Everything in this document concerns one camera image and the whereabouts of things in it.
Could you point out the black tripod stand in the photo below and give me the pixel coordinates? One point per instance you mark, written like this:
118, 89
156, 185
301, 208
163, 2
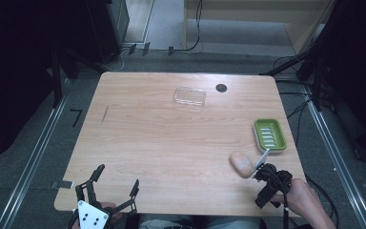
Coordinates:
311, 54
58, 73

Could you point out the person's left hand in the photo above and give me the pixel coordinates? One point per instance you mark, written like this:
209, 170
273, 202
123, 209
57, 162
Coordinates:
116, 213

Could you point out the clear plastic lid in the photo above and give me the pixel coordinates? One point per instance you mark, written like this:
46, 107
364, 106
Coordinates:
190, 96

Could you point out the person's right hand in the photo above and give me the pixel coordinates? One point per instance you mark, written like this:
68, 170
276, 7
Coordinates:
297, 197

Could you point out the metal floor rail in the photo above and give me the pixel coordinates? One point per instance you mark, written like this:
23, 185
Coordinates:
340, 165
31, 159

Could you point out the black cabinet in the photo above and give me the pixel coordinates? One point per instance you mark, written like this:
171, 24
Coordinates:
108, 28

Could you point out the green soap dish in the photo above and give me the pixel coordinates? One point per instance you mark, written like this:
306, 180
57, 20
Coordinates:
269, 135

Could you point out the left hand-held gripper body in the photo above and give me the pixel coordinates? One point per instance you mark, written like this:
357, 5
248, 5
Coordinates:
92, 217

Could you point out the grey tape strip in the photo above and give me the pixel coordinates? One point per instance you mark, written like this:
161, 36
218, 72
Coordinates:
62, 184

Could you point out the light wooden shelf unit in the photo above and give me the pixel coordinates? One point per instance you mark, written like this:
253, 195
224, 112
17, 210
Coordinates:
254, 9

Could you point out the black round table grommet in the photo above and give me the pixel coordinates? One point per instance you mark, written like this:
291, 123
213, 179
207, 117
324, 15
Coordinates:
221, 88

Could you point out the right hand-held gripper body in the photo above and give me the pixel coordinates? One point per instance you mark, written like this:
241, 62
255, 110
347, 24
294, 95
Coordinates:
271, 186

